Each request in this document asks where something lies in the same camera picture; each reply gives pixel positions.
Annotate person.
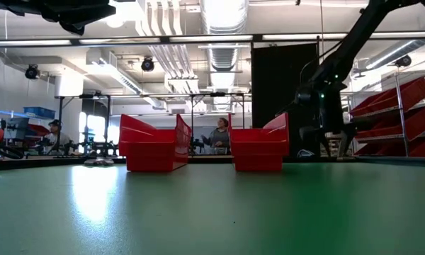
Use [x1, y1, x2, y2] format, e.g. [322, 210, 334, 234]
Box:
[43, 119, 74, 156]
[200, 117, 232, 156]

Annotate black aluminium table frame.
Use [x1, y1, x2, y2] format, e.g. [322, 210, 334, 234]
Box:
[0, 154, 425, 171]

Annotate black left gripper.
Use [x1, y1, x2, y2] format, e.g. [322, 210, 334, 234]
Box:
[0, 0, 117, 35]

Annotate black overhead frame beam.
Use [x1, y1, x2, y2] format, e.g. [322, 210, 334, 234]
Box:
[0, 31, 425, 49]

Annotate grey computer monitor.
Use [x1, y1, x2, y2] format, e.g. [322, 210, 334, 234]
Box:
[2, 117, 30, 140]

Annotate red background bin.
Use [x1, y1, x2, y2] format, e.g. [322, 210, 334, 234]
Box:
[27, 123, 53, 138]

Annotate black curved cable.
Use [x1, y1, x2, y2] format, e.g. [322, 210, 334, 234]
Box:
[0, 139, 25, 160]

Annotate black ceiling camera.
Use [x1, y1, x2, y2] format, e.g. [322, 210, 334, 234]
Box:
[24, 64, 40, 80]
[395, 55, 412, 68]
[140, 57, 156, 73]

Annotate blue storage bin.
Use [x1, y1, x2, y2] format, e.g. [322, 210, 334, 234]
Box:
[23, 106, 56, 120]

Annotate red plastic bin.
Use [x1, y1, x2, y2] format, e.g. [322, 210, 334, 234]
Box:
[118, 113, 193, 173]
[228, 112, 290, 173]

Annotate white rectangular air duct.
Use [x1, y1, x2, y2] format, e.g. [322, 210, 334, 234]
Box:
[86, 49, 142, 95]

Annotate black table clamp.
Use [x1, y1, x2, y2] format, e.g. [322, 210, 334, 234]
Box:
[296, 148, 316, 159]

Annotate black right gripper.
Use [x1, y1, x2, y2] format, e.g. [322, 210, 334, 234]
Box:
[296, 79, 373, 157]

